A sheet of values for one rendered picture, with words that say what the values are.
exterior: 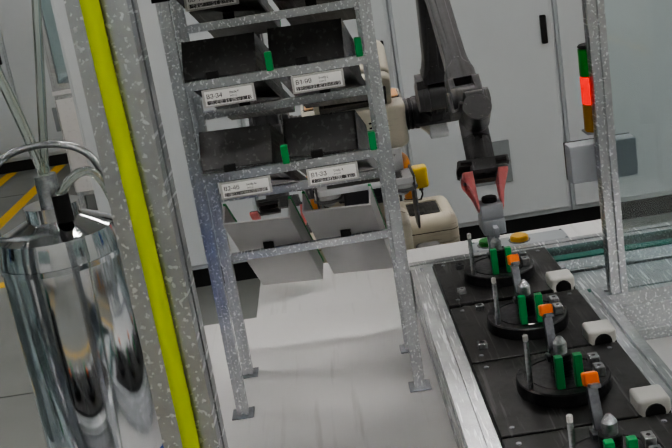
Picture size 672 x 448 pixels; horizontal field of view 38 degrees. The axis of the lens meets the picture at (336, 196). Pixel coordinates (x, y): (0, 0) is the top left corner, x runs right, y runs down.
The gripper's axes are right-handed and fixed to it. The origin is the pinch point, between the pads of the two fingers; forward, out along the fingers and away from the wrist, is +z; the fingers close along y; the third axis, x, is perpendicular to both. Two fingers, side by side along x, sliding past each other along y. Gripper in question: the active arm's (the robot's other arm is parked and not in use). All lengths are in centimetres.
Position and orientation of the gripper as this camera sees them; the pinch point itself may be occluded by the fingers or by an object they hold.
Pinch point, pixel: (490, 205)
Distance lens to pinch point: 196.8
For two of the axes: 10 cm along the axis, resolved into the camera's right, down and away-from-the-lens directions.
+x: 0.8, 4.0, 9.1
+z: 1.2, 9.0, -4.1
